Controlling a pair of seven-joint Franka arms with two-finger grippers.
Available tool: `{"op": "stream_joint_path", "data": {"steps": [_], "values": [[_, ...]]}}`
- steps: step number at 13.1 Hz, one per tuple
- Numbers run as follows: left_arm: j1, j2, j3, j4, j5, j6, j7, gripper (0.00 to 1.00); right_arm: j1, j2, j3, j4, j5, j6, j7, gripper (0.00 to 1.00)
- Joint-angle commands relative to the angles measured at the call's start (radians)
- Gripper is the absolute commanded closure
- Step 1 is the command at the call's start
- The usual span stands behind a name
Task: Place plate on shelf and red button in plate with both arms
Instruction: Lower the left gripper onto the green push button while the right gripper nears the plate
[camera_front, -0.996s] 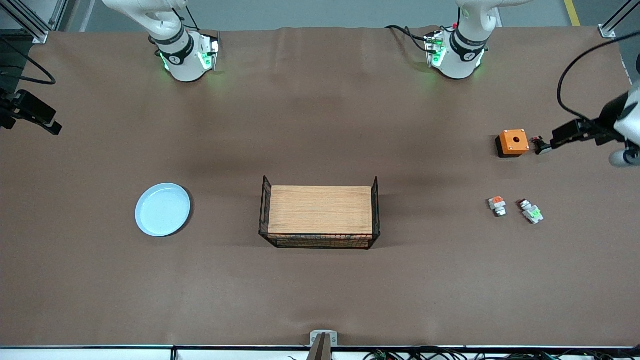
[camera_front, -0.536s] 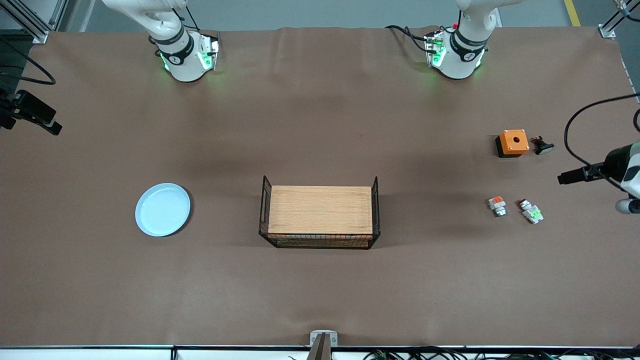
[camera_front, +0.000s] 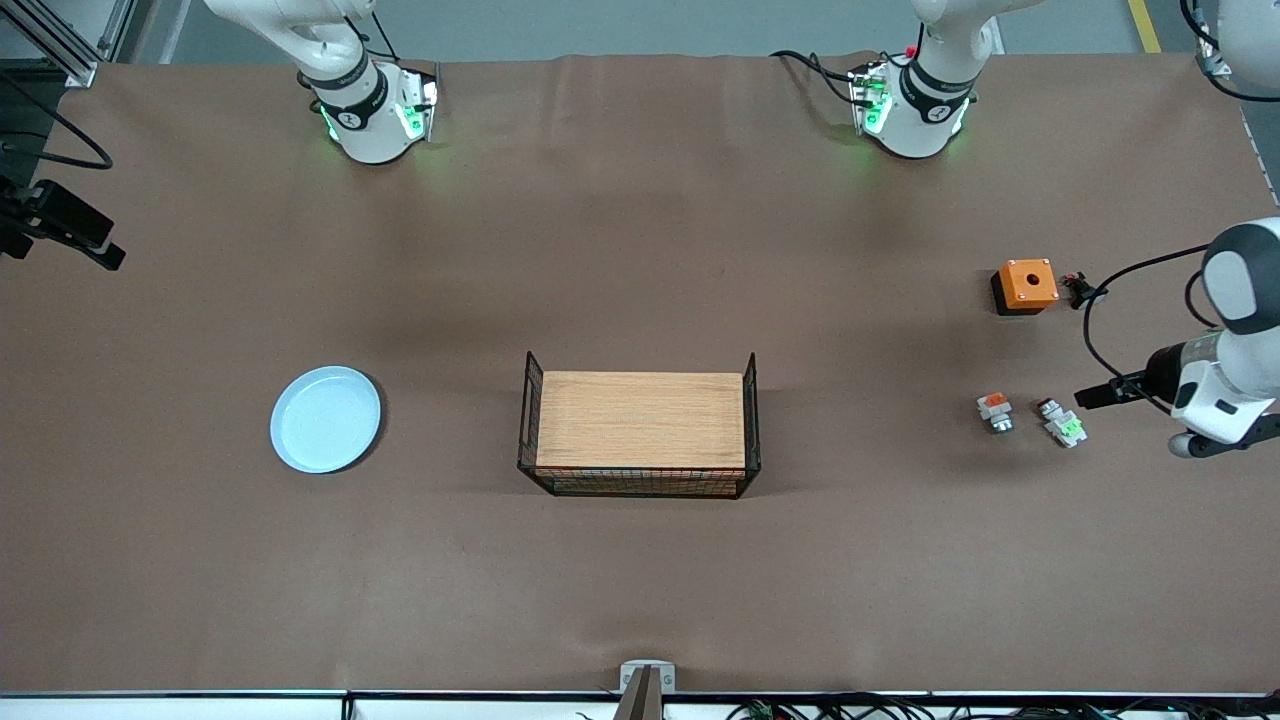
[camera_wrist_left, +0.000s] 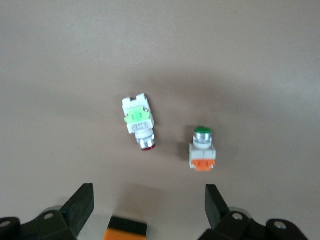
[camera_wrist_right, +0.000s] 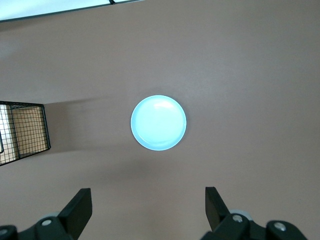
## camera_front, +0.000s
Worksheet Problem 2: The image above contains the red button green switch block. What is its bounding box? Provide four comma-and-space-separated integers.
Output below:
1036, 398, 1089, 449

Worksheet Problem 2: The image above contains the light blue round plate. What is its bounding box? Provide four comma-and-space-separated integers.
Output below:
270, 366, 383, 474

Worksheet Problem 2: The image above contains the orange button box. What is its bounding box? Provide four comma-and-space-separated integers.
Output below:
990, 259, 1060, 317

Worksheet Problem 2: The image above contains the wooden board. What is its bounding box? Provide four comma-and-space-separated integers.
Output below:
535, 371, 748, 471

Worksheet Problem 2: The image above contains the brown paper table cover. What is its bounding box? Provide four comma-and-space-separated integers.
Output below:
0, 52, 1280, 697

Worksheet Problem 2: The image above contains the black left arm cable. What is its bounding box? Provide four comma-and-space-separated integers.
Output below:
1082, 0, 1280, 417

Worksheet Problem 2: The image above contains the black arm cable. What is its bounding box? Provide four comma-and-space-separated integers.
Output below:
1082, 0, 1280, 417
0, 68, 113, 171

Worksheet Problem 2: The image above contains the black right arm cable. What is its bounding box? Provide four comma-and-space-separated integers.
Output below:
0, 68, 113, 171

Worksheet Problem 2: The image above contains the aluminium frame profile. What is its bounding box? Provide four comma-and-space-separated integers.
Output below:
0, 0, 138, 89

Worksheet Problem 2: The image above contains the metal connector bracket green light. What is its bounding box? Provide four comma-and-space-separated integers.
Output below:
849, 60, 892, 137
394, 68, 440, 142

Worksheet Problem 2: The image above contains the black base cable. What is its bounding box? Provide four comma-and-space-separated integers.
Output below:
343, 0, 403, 64
770, 50, 867, 107

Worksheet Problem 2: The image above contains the black wire basket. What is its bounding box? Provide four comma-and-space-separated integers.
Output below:
517, 350, 763, 500

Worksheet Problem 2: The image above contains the black cable bundle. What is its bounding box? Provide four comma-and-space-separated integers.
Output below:
725, 693, 1280, 720

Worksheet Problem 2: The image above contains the grey metal bracket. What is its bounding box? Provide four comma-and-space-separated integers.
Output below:
620, 660, 676, 694

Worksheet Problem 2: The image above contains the brown tapered post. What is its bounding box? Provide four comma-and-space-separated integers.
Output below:
612, 668, 667, 720

